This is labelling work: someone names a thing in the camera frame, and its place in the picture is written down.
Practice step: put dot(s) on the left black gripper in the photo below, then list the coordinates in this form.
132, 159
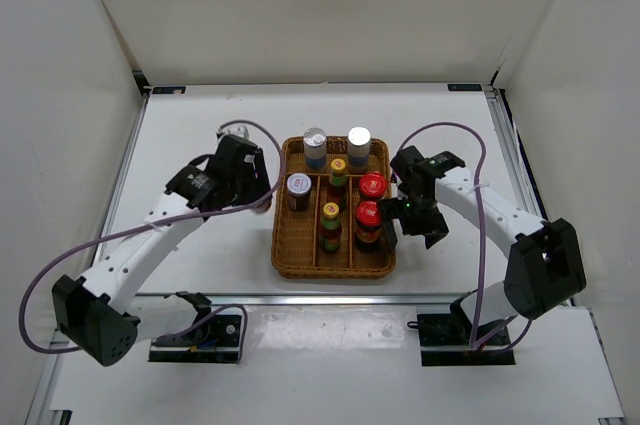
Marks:
259, 184

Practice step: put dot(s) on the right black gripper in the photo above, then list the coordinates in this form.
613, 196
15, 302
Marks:
393, 209

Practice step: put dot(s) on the red lid jar front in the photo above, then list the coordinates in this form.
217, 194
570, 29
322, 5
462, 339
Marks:
368, 229

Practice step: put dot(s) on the red lid jar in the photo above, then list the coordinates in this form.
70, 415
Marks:
373, 186
368, 229

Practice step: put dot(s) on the silver lid jar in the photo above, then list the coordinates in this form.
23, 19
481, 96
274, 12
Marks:
262, 209
298, 187

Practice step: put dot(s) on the green cap sauce bottle front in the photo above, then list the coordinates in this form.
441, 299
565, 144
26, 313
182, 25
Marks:
330, 230

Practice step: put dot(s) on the blue label shaker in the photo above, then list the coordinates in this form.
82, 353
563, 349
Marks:
358, 149
315, 148

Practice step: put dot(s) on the blue label shaker front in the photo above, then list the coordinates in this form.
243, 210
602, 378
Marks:
358, 149

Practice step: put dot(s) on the silver lid jar front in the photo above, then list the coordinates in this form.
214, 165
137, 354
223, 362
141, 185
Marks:
262, 209

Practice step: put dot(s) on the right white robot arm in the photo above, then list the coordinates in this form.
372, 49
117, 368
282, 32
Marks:
544, 262

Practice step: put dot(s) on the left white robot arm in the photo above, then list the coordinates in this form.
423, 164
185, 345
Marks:
99, 311

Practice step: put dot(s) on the wicker divided tray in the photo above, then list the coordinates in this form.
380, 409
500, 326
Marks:
296, 251

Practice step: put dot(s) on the blue label sticker left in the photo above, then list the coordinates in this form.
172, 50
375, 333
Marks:
168, 90

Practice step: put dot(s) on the blue label sticker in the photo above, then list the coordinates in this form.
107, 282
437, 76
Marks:
464, 87
168, 90

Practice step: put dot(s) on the blue label sticker right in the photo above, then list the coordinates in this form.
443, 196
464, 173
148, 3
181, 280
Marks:
464, 87

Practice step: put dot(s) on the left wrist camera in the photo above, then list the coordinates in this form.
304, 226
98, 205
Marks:
239, 130

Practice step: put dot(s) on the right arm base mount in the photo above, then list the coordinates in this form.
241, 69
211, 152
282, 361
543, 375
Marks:
444, 341

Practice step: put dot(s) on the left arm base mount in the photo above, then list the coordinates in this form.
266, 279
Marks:
218, 339

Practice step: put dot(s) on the aluminium frame rail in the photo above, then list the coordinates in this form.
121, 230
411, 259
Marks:
290, 299

